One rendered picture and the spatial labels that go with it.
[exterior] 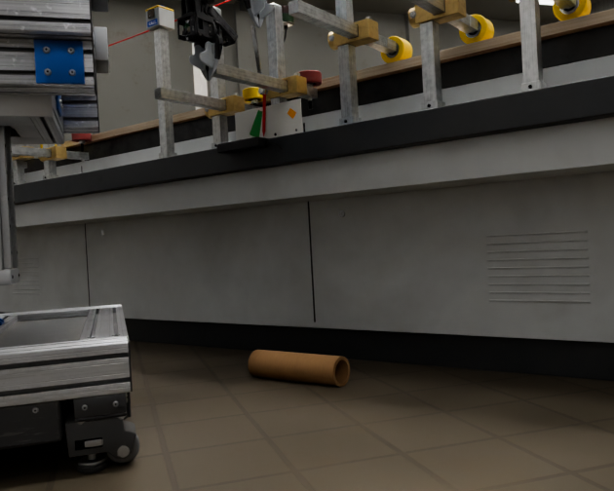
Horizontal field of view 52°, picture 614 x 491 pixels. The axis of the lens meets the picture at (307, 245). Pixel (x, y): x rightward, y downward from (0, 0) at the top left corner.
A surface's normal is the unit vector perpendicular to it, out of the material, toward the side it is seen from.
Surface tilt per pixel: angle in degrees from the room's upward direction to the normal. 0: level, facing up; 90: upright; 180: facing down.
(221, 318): 90
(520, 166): 90
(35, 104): 90
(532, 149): 90
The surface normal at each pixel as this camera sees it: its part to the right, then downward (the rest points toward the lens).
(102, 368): 0.29, 0.00
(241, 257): -0.60, 0.04
